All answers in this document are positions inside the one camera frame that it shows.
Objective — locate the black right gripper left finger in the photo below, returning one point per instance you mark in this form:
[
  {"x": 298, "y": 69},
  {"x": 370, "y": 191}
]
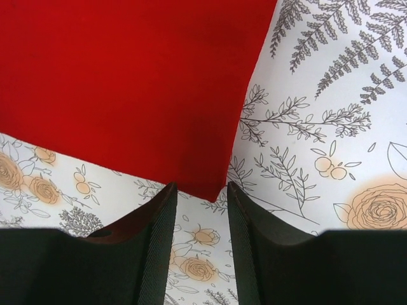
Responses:
[{"x": 125, "y": 262}]

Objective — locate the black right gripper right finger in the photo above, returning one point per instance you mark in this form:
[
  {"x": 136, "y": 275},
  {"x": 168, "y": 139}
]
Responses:
[{"x": 276, "y": 263}]

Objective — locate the red t shirt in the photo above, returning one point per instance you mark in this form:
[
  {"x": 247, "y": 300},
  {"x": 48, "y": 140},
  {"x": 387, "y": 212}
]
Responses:
[{"x": 153, "y": 89}]

